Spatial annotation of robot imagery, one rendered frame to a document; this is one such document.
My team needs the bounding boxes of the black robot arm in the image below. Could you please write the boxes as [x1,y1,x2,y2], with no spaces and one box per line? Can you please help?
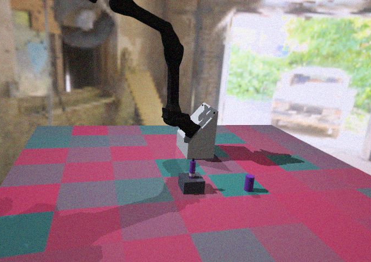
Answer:
[109,0,200,138]

